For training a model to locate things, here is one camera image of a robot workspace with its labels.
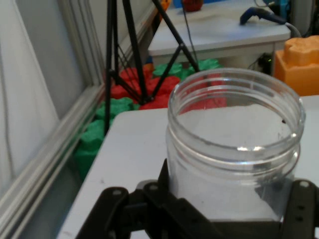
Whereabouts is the black tripod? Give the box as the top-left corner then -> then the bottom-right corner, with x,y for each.
104,0 -> 201,136

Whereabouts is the thin black tripod cable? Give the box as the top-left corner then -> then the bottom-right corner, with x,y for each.
181,3 -> 200,68

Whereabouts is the large red studded block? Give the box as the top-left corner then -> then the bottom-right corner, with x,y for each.
138,72 -> 228,111

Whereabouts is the aluminium rail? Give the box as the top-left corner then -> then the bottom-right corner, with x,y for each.
0,83 -> 108,239

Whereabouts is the blue handheld tool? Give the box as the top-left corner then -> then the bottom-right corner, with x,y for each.
240,6 -> 287,25

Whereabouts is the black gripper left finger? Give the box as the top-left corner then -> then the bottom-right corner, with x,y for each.
74,158 -> 220,239

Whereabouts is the small red object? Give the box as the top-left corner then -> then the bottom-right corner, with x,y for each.
182,0 -> 203,12

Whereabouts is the large orange block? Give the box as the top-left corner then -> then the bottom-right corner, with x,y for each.
274,35 -> 319,97

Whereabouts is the white side table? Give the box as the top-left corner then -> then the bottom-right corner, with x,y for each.
148,7 -> 292,69

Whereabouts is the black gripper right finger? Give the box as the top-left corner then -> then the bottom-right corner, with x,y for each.
280,179 -> 319,239

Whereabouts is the clear plastic jar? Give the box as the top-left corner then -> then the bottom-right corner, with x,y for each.
166,67 -> 307,222

